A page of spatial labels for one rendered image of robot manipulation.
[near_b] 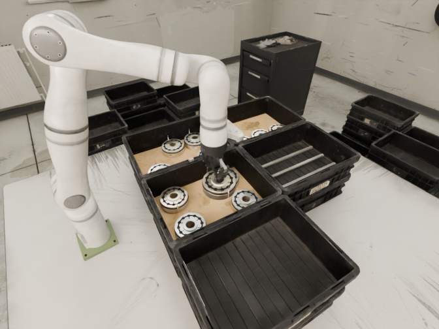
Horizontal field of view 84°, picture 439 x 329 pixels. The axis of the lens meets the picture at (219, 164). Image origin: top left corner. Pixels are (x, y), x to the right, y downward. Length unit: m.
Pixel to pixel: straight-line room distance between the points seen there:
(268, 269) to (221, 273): 0.14
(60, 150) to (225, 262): 0.54
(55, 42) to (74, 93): 0.13
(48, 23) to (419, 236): 1.30
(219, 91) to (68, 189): 0.48
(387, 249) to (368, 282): 0.18
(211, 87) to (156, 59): 0.12
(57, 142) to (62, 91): 0.12
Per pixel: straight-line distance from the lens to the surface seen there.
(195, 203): 0.92
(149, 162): 1.12
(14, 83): 3.66
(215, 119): 0.60
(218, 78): 0.54
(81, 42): 0.56
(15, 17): 3.62
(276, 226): 0.88
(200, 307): 0.64
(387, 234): 1.19
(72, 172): 0.74
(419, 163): 2.05
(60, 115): 0.66
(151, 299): 0.91
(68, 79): 0.66
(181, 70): 0.55
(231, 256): 0.80
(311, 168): 1.12
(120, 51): 0.55
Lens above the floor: 1.54
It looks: 42 degrees down
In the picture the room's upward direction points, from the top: straight up
